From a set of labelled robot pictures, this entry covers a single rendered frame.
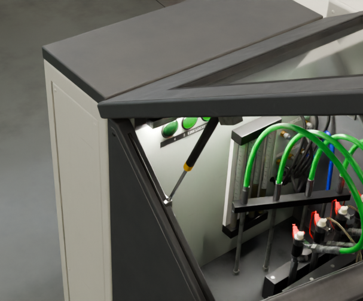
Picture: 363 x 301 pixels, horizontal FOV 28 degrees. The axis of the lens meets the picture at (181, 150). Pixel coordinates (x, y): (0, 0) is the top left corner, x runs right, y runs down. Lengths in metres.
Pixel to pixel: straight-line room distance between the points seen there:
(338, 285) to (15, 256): 2.32
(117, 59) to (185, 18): 0.27
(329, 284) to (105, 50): 0.85
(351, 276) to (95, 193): 0.80
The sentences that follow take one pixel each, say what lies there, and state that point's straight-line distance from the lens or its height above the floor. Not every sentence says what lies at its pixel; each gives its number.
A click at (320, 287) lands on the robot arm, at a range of 1.23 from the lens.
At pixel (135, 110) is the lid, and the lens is 1.49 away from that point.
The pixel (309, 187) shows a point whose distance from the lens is 1.99.
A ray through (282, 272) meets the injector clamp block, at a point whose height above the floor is 0.98.
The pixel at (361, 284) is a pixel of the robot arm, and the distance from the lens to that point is 1.28.
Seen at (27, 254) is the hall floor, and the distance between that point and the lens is 3.40.
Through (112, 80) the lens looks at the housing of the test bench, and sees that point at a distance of 1.68.
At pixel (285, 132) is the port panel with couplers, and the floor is 1.21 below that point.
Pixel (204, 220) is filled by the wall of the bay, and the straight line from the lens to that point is 2.04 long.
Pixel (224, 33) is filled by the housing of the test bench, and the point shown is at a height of 1.50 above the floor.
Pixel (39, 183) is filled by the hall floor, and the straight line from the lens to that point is 3.76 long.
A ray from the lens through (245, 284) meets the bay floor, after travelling 2.13.
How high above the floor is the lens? 2.39
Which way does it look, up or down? 37 degrees down
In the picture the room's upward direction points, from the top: 3 degrees clockwise
